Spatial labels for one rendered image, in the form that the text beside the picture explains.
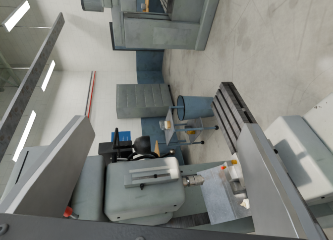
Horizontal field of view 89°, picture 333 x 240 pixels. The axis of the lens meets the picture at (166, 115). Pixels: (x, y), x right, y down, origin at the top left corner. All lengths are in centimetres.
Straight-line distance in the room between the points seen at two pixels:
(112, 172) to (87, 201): 13
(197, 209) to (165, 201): 53
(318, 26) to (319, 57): 25
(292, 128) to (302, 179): 21
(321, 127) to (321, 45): 105
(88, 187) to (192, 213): 71
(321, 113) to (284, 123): 14
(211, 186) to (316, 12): 161
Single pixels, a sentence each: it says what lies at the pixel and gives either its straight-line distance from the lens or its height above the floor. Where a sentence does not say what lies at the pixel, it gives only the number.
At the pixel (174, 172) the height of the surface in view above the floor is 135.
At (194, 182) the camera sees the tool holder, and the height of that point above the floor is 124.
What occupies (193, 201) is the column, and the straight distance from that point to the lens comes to 123.
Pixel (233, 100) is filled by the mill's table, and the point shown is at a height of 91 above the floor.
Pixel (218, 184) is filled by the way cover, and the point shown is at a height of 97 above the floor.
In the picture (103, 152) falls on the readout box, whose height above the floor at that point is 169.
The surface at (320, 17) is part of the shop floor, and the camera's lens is 198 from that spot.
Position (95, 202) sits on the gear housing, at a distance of 70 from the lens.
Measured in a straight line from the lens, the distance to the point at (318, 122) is 99.
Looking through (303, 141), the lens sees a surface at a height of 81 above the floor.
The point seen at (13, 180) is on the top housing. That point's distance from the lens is 71.
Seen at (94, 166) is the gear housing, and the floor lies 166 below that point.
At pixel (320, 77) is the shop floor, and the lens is 188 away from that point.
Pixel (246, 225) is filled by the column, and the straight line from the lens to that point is 133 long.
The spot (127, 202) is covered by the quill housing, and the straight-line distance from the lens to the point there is 72.
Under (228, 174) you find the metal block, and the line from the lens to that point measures 93.
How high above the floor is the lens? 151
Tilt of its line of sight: 11 degrees down
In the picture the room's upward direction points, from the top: 93 degrees counter-clockwise
